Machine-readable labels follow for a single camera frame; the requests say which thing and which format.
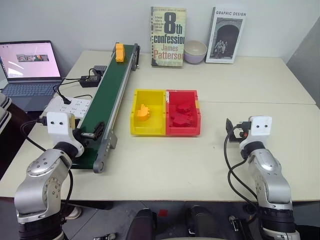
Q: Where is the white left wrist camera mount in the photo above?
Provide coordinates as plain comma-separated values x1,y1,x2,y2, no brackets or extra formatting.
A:
46,111,85,158

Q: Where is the Graphic Design book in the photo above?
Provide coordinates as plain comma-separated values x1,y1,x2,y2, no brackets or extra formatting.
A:
205,6,247,64

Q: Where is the orange toy block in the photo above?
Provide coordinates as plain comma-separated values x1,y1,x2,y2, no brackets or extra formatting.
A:
114,42,126,64
135,103,152,123

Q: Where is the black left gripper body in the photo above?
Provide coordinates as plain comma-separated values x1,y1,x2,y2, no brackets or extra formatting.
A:
72,126,97,148

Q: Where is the green conveyor belt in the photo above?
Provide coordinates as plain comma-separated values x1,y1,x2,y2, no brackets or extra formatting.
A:
70,43,141,175

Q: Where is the yellow plastic bin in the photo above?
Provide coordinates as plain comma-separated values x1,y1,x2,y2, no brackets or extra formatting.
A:
130,88,168,137

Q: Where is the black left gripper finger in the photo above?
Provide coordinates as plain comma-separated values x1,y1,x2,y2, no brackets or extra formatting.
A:
93,121,105,139

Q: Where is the white power strip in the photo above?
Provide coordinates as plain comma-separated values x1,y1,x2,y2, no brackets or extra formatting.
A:
46,96,92,121

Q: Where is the red plastic bin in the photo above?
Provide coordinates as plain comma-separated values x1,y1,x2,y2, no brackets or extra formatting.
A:
164,89,202,138

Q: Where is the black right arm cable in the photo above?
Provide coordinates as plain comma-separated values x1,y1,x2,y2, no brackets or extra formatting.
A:
223,124,260,206

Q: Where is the grey chair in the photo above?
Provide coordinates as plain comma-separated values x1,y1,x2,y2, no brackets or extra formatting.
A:
0,91,13,142

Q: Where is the small black control box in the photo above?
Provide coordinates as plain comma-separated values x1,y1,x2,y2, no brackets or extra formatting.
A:
92,65,108,76

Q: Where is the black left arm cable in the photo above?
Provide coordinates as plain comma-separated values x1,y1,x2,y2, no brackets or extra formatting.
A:
20,119,75,202

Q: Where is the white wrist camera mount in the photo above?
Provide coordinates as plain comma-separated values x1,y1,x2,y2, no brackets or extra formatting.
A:
250,115,273,138
46,111,85,158

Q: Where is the dark rounded shape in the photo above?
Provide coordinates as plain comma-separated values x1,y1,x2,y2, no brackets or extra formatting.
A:
124,208,158,240
186,204,227,240

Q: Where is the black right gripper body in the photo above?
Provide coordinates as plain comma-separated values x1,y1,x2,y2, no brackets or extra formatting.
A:
234,121,252,144

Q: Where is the grey laptop computer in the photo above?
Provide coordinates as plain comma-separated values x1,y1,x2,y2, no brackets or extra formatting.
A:
0,40,63,112

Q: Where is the lilac ceramic bowl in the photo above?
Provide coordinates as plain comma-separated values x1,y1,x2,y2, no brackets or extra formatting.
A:
183,40,208,65

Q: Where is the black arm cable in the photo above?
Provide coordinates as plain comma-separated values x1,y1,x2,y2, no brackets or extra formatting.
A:
223,124,260,206
20,119,75,202

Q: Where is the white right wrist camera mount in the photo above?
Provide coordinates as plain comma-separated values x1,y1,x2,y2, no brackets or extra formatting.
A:
250,115,273,138

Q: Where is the white shoe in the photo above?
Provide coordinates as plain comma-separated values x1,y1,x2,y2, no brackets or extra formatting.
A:
63,205,83,221

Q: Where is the red toy block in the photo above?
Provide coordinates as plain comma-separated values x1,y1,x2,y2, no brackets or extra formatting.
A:
174,101,193,115
171,115,194,129

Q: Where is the black power adapter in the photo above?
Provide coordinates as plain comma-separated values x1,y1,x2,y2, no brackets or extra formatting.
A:
79,74,101,89

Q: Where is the black power plug with cable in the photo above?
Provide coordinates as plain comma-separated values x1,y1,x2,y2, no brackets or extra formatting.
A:
52,77,94,105

